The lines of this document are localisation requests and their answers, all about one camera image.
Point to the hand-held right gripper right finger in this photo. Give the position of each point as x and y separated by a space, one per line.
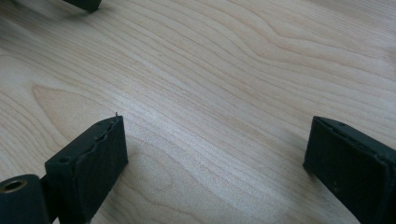
355 168

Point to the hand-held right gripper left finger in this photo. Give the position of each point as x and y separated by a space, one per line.
93 168

